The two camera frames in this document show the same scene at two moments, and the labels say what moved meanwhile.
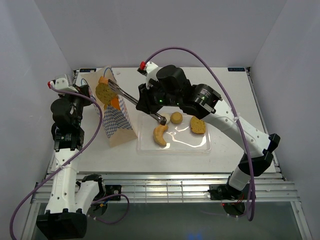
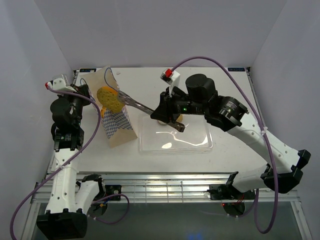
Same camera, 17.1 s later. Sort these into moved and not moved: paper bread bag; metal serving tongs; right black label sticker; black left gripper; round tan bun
Moved: metal serving tongs
Not moved: round tan bun; black left gripper; right black label sticker; paper bread bag
